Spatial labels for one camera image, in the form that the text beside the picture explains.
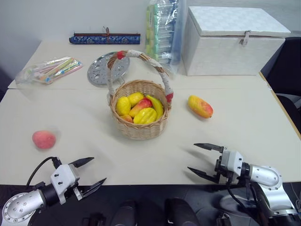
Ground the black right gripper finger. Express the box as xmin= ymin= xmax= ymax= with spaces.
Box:
xmin=193 ymin=143 xmax=223 ymax=153
xmin=187 ymin=166 xmax=221 ymax=183

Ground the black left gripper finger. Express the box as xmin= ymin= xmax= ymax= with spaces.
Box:
xmin=80 ymin=177 xmax=107 ymax=200
xmin=68 ymin=157 xmax=95 ymax=169

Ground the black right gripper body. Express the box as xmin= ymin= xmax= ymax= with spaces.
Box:
xmin=214 ymin=145 xmax=236 ymax=185

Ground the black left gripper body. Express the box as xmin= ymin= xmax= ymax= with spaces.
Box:
xmin=63 ymin=180 xmax=83 ymax=201

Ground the small orange-red toy fruit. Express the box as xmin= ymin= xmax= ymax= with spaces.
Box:
xmin=119 ymin=114 xmax=134 ymax=124

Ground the yellow oval toy fruit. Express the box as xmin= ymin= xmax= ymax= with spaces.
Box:
xmin=127 ymin=92 xmax=145 ymax=108

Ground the dark rounded shape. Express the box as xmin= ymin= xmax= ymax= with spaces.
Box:
xmin=164 ymin=197 xmax=201 ymax=226
xmin=110 ymin=199 xmax=140 ymax=226

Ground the large yellow-red toy mango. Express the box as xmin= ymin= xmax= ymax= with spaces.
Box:
xmin=187 ymin=95 xmax=214 ymax=119

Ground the pink toy peach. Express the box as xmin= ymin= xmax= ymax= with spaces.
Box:
xmin=32 ymin=129 xmax=57 ymax=150

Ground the yellow toy banana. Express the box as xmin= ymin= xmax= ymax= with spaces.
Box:
xmin=145 ymin=94 xmax=164 ymax=121

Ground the yellow toy lemon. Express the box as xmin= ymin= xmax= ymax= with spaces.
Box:
xmin=116 ymin=96 xmax=132 ymax=116

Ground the yellow toy starfruit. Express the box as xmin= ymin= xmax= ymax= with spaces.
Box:
xmin=133 ymin=107 xmax=158 ymax=125

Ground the slim red-yellow toy mango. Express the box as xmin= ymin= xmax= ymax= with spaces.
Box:
xmin=128 ymin=97 xmax=153 ymax=118

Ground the round perforated metal steamer plate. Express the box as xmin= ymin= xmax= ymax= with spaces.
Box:
xmin=87 ymin=51 xmax=131 ymax=86

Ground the clear bag of coloured straws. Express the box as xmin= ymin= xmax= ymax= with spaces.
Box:
xmin=15 ymin=56 xmax=83 ymax=86

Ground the white lidded storage box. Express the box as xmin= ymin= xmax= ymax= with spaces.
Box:
xmin=180 ymin=6 xmax=293 ymax=77

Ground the black chair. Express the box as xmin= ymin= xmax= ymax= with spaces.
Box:
xmin=265 ymin=36 xmax=301 ymax=142

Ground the clear plastic package of bottles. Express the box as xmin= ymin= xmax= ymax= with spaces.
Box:
xmin=144 ymin=0 xmax=187 ymax=72

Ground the blue patterned rolled scroll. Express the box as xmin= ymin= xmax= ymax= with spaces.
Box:
xmin=69 ymin=26 xmax=142 ymax=46

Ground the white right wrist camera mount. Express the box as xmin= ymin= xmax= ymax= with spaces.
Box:
xmin=220 ymin=149 xmax=246 ymax=180

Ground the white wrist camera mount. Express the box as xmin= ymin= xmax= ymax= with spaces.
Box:
xmin=220 ymin=149 xmax=246 ymax=180
xmin=50 ymin=164 xmax=80 ymax=205

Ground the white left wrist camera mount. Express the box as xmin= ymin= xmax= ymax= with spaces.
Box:
xmin=50 ymin=164 xmax=80 ymax=205

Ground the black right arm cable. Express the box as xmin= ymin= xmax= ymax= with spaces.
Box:
xmin=225 ymin=178 xmax=266 ymax=222

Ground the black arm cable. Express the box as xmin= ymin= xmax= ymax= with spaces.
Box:
xmin=225 ymin=178 xmax=266 ymax=222
xmin=26 ymin=156 xmax=63 ymax=187

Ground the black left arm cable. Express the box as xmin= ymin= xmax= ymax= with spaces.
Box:
xmin=26 ymin=156 xmax=63 ymax=187

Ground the wicker basket with handle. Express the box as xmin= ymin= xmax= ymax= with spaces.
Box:
xmin=106 ymin=49 xmax=175 ymax=141

